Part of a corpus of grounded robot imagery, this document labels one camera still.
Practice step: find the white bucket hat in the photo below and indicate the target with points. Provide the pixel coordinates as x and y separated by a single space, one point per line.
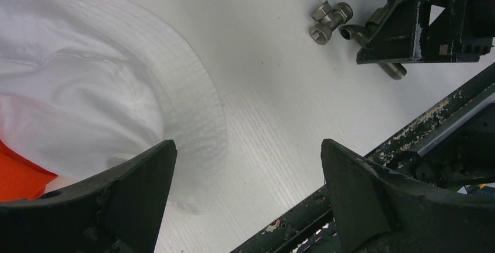
89 84

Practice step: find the silver angle valve fitting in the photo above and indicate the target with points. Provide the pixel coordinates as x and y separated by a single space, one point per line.
328 18

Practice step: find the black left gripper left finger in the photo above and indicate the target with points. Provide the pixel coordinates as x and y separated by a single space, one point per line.
118 210

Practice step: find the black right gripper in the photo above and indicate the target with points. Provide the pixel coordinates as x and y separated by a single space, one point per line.
461 33

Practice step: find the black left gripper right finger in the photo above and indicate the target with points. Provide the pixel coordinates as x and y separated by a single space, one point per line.
380 210

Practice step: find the orange cloth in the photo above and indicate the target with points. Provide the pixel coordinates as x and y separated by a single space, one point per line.
20 178

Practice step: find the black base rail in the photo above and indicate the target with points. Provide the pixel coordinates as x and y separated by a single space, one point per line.
315 211

